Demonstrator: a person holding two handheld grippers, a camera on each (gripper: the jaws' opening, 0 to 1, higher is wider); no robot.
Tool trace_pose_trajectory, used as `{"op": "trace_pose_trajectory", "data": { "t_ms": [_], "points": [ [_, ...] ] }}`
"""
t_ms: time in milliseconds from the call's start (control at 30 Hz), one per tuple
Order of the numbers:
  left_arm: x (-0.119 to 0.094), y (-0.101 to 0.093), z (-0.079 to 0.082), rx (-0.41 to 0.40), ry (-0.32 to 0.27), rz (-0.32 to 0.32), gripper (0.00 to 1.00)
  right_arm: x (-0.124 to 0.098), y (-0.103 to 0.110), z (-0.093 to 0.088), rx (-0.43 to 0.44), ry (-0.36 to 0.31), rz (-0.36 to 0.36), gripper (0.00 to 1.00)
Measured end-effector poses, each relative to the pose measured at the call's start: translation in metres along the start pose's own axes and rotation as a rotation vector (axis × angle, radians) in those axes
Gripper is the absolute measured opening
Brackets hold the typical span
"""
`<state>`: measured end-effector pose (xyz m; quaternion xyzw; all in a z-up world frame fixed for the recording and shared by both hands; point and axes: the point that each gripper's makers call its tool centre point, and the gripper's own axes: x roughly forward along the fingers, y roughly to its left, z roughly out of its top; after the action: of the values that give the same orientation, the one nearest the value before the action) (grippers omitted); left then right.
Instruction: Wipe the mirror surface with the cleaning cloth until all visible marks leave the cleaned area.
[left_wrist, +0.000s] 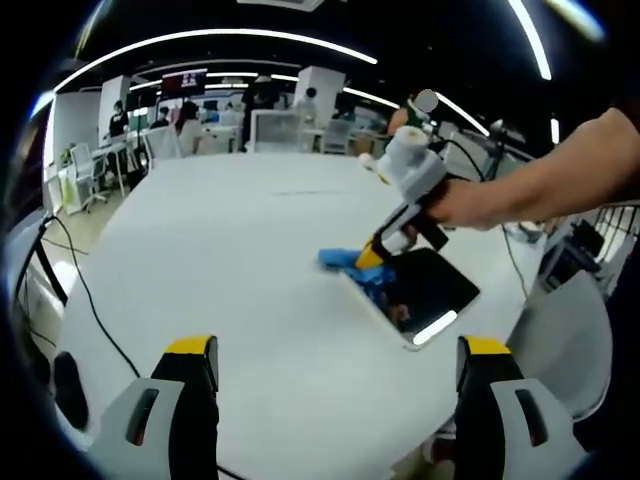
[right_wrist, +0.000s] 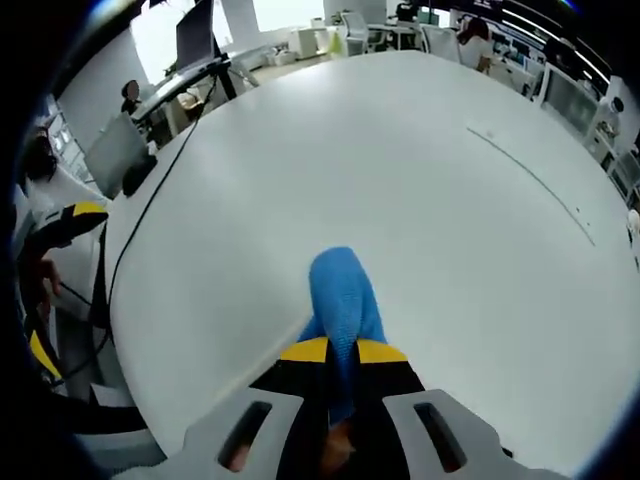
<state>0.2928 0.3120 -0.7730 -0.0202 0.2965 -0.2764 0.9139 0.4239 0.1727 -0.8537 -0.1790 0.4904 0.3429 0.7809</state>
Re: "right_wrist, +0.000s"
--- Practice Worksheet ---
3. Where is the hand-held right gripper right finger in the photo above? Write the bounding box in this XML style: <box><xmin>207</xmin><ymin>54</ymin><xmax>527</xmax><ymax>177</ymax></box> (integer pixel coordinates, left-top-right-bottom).
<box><xmin>355</xmin><ymin>338</ymin><xmax>506</xmax><ymax>480</ymax></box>

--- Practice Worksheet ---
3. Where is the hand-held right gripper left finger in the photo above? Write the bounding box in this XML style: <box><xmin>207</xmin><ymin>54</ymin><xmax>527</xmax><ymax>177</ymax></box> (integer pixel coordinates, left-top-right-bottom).
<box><xmin>167</xmin><ymin>335</ymin><xmax>331</xmax><ymax>480</ymax></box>

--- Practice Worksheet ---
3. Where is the blue cleaning cloth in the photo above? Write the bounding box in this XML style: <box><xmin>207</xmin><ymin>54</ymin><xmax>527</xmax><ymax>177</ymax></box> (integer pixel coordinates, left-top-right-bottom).
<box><xmin>298</xmin><ymin>245</ymin><xmax>389</xmax><ymax>426</ymax></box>

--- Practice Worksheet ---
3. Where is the person's left hand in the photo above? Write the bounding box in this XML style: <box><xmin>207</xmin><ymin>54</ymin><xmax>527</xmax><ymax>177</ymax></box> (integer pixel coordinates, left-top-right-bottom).
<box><xmin>38</xmin><ymin>257</ymin><xmax>62</xmax><ymax>321</ymax></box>

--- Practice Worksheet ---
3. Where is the person's right hand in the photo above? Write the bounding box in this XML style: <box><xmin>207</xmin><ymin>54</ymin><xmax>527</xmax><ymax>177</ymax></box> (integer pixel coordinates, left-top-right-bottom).
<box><xmin>319</xmin><ymin>418</ymin><xmax>357</xmax><ymax>476</ymax></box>

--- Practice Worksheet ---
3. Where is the small black device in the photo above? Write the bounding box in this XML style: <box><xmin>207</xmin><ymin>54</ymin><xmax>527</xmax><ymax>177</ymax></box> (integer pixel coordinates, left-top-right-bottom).
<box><xmin>122</xmin><ymin>157</ymin><xmax>159</xmax><ymax>197</ymax></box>

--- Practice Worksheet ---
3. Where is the grey monitor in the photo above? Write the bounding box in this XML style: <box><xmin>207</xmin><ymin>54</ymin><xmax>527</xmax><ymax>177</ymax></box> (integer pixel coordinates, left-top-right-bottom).
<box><xmin>83</xmin><ymin>112</ymin><xmax>151</xmax><ymax>200</ymax></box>

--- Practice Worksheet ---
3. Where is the black monitor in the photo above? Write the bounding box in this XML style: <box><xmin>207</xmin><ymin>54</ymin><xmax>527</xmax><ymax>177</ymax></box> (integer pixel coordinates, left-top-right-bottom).
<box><xmin>174</xmin><ymin>0</ymin><xmax>224</xmax><ymax>71</ymax></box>

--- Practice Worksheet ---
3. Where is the white cabinet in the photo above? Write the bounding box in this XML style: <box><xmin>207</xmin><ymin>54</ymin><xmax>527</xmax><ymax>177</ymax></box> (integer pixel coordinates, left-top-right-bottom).
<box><xmin>292</xmin><ymin>24</ymin><xmax>331</xmax><ymax>61</ymax></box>

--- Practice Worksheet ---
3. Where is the white desk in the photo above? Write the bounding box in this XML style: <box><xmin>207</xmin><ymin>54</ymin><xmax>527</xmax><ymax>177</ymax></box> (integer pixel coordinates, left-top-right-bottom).
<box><xmin>582</xmin><ymin>127</ymin><xmax>640</xmax><ymax>206</ymax></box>

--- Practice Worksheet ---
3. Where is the white office chair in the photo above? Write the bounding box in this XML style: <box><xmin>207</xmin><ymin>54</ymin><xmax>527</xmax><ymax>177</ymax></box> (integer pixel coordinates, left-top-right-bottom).
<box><xmin>422</xmin><ymin>24</ymin><xmax>461</xmax><ymax>64</ymax></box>
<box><xmin>342</xmin><ymin>12</ymin><xmax>371</xmax><ymax>56</ymax></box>

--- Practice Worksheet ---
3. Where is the white round device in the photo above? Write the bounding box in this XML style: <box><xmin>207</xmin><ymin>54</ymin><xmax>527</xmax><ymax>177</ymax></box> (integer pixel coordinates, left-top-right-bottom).
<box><xmin>597</xmin><ymin>93</ymin><xmax>629</xmax><ymax>134</ymax></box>

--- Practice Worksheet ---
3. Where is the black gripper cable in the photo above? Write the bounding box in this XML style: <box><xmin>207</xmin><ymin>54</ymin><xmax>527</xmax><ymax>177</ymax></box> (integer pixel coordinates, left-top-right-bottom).
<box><xmin>58</xmin><ymin>281</ymin><xmax>96</xmax><ymax>307</ymax></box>

